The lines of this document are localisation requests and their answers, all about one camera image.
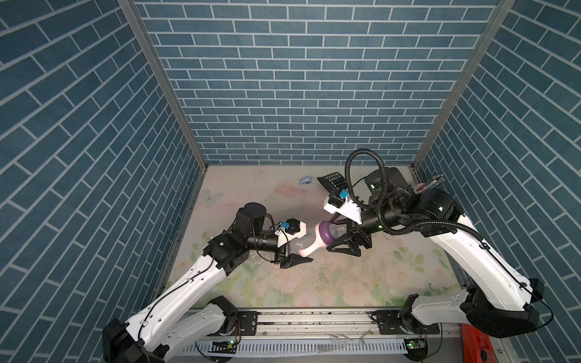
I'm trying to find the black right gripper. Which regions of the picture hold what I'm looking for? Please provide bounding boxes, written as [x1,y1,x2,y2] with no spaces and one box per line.
[322,204,398,255]

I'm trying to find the purple nipple collar ring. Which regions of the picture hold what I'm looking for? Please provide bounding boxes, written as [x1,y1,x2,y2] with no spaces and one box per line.
[317,220,348,250]

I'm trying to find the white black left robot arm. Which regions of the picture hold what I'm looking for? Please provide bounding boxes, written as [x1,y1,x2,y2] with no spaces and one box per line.
[102,203,311,362]

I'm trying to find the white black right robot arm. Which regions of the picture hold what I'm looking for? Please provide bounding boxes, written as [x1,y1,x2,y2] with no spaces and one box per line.
[317,167,545,338]

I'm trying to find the black desk calculator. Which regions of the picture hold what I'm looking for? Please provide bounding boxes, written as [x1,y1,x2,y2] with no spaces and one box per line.
[317,172,346,192]

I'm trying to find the light blue mini stapler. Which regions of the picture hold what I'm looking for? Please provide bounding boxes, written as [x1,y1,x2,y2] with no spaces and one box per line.
[299,176,313,185]

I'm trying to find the pink pen holder cup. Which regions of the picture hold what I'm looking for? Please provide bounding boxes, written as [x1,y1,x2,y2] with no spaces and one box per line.
[414,183,425,195]

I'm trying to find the pens in pink cup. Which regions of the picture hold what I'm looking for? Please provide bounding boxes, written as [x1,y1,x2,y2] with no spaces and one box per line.
[423,174,446,192]

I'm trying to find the red tool box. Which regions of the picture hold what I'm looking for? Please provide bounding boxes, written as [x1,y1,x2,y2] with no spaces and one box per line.
[461,325,497,363]

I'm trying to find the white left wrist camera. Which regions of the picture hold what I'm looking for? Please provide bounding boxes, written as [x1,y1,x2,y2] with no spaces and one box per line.
[275,218,307,240]

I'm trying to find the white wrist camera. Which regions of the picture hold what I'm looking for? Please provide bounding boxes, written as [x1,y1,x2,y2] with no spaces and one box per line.
[275,218,307,240]
[323,189,362,225]

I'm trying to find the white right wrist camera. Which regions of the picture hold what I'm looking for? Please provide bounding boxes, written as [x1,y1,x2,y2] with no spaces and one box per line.
[323,189,362,225]

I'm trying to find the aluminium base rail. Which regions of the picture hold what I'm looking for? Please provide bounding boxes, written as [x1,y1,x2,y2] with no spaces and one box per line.
[131,306,500,341]

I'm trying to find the white slotted cable duct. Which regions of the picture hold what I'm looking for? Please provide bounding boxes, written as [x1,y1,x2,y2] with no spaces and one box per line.
[198,338,408,358]

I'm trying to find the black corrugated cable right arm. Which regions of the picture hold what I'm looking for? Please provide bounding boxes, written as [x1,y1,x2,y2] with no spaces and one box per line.
[343,148,555,330]

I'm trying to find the aluminium corner post right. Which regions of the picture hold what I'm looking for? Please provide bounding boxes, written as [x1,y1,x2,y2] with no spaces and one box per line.
[411,0,516,170]

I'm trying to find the aluminium corner post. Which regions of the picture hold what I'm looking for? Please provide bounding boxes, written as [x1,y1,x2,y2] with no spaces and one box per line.
[411,0,516,170]
[118,0,207,172]

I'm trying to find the aluminium corner post left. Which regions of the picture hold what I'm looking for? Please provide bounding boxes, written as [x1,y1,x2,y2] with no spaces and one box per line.
[118,0,207,172]

